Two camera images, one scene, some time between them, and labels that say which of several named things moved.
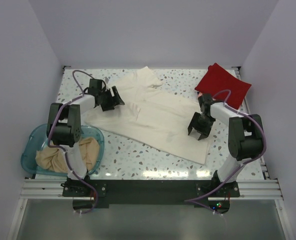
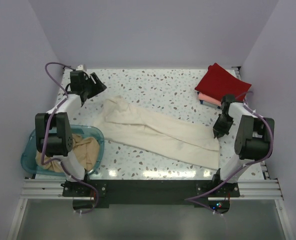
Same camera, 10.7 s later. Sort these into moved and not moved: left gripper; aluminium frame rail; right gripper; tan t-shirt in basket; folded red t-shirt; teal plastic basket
Moved: left gripper; right gripper
Not moved: tan t-shirt in basket; folded red t-shirt; teal plastic basket; aluminium frame rail
